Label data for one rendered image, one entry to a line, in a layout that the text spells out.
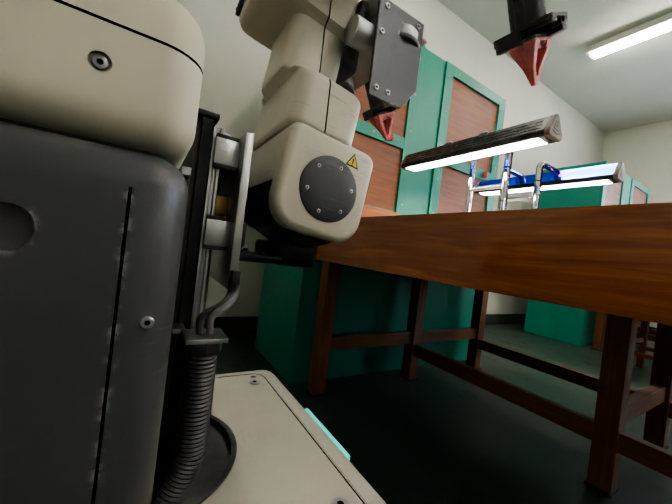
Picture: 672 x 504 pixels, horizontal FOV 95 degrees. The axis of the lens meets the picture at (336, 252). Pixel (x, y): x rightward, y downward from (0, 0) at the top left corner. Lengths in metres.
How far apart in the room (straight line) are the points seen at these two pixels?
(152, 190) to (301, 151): 0.27
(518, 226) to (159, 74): 0.67
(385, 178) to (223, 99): 1.15
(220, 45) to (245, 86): 0.25
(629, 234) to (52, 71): 0.73
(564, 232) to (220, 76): 2.02
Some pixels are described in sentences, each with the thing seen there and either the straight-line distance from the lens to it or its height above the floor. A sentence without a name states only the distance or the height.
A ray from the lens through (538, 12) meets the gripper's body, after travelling 0.76.
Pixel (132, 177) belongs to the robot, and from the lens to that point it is 0.27.
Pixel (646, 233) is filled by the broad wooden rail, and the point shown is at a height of 0.72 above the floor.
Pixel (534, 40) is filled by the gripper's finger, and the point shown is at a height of 1.04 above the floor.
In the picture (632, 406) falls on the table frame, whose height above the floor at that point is 0.24.
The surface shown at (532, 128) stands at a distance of 1.18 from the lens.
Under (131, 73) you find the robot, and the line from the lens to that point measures 0.29.
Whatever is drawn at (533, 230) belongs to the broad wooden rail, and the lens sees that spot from 0.75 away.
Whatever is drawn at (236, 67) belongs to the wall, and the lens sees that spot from 2.34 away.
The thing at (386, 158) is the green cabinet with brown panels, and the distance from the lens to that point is 1.69.
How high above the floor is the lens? 0.63
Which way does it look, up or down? level
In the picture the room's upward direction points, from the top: 7 degrees clockwise
